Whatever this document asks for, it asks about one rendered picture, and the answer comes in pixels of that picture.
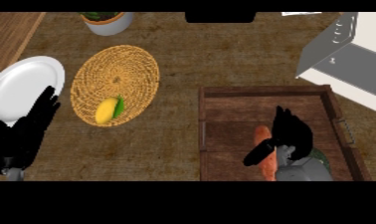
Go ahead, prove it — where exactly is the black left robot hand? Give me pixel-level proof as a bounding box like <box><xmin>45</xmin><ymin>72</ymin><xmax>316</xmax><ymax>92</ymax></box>
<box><xmin>0</xmin><ymin>85</ymin><xmax>64</xmax><ymax>171</ymax></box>

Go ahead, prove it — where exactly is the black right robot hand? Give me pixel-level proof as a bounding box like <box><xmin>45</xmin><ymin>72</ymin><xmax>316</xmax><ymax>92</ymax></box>
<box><xmin>242</xmin><ymin>105</ymin><xmax>315</xmax><ymax>167</ymax></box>

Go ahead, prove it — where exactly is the brown wooden tray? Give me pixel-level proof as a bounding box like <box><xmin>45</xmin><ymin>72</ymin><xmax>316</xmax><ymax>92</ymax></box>
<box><xmin>197</xmin><ymin>85</ymin><xmax>374</xmax><ymax>182</ymax></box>

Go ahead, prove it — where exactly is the orange sweet potato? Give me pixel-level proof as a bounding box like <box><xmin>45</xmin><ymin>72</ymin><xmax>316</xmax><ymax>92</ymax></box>
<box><xmin>253</xmin><ymin>124</ymin><xmax>279</xmax><ymax>182</ymax></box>

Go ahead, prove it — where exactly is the grey and white tiered shelf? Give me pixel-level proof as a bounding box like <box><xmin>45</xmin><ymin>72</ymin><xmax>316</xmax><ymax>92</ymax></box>
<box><xmin>295</xmin><ymin>11</ymin><xmax>376</xmax><ymax>112</ymax></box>

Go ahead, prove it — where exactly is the dark green vegetable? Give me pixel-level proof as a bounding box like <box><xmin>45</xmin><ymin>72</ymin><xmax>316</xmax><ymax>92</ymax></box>
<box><xmin>310</xmin><ymin>147</ymin><xmax>332</xmax><ymax>173</ymax></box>

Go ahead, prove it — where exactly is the white plate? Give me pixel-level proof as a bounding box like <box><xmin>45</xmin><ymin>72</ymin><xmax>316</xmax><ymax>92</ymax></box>
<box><xmin>0</xmin><ymin>55</ymin><xmax>67</xmax><ymax>128</ymax></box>

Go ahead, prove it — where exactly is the round woven wicker placemat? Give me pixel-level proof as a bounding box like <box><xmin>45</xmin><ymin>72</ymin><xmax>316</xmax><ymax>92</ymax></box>
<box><xmin>70</xmin><ymin>44</ymin><xmax>163</xmax><ymax>127</ymax></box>

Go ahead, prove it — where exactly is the brown wooden board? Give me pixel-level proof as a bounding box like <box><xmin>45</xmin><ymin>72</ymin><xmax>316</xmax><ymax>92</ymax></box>
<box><xmin>0</xmin><ymin>11</ymin><xmax>48</xmax><ymax>72</ymax></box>

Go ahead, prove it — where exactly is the white flat object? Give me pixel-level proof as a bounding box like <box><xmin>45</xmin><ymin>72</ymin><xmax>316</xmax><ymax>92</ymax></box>
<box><xmin>281</xmin><ymin>11</ymin><xmax>323</xmax><ymax>17</ymax></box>

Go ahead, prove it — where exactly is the grey plant pot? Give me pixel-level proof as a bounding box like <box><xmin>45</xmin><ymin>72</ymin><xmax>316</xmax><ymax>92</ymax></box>
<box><xmin>80</xmin><ymin>11</ymin><xmax>136</xmax><ymax>37</ymax></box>

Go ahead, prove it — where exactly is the black rectangular object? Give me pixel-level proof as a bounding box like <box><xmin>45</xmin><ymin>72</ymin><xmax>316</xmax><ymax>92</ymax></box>
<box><xmin>185</xmin><ymin>11</ymin><xmax>259</xmax><ymax>24</ymax></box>

